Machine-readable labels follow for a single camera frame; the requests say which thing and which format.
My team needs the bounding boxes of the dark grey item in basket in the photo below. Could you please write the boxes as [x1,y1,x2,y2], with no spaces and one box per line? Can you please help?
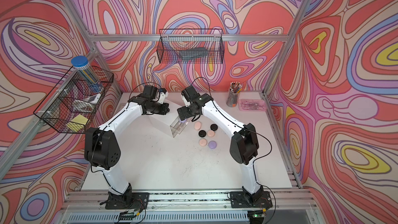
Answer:
[179,47,209,61]

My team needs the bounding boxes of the yellow sticky notes pad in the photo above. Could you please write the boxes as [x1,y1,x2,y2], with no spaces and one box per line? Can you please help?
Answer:
[66,114,88,133]

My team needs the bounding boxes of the pink earphone case bottom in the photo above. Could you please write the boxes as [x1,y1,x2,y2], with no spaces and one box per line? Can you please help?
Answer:
[199,139,207,147]

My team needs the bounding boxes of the black wire basket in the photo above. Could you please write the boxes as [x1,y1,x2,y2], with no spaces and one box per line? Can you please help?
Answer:
[157,28,225,64]
[34,66,114,134]

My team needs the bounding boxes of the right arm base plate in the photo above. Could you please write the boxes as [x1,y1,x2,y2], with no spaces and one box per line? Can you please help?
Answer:
[228,189,273,209]

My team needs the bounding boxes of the white item in basket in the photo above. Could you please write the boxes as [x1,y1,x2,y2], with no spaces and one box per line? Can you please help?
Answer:
[84,93,101,104]

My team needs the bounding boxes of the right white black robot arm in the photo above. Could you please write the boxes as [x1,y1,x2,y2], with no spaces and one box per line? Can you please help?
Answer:
[177,91,260,195]

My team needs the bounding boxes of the black earphone case left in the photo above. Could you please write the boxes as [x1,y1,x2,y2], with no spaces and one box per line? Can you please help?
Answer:
[198,130,207,138]

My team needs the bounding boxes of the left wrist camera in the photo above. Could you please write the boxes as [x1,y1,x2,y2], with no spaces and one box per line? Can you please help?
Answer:
[142,85,169,104]

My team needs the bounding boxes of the blue lid pencil tube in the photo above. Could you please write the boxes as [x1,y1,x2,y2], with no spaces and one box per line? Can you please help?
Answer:
[71,56,104,93]

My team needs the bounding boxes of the clear pen holder cup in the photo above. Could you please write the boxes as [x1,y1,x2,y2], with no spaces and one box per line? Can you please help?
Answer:
[227,82,243,107]

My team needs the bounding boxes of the white drawer cabinet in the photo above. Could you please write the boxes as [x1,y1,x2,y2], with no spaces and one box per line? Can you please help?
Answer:
[149,100,181,138]

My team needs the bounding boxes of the black earphone case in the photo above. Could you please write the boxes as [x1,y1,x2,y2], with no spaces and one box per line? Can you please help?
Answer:
[198,130,207,138]
[210,124,218,131]

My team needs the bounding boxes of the black wire basket left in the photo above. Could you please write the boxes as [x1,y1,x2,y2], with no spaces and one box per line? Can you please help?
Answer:
[34,66,114,134]

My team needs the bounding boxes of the pink transparent pencil case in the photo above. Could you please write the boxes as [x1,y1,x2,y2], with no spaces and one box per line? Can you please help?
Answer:
[238,99,267,112]

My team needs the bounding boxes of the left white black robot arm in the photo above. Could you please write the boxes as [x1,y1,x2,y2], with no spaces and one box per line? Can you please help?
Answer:
[85,92,170,196]

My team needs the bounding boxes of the black earphone case right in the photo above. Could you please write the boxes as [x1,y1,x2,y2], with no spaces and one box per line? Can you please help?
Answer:
[210,124,218,131]

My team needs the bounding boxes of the pink earphone case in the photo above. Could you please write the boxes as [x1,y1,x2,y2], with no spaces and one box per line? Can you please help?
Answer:
[207,130,215,137]
[199,139,207,147]
[194,122,202,130]

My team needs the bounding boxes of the pink earphone case middle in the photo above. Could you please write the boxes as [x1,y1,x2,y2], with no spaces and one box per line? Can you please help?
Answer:
[207,130,215,137]

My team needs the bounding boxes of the clear top drawer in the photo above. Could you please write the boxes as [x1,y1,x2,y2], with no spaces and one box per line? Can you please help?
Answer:
[170,117,193,138]

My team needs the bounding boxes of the pink earphone case top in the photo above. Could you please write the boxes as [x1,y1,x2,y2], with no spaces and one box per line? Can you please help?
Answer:
[194,122,202,130]

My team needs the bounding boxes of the black wire basket back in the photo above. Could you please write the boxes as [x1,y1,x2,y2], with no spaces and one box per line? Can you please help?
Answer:
[157,28,225,64]

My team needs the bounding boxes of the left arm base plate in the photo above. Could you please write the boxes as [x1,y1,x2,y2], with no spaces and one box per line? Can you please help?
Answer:
[102,192,150,210]

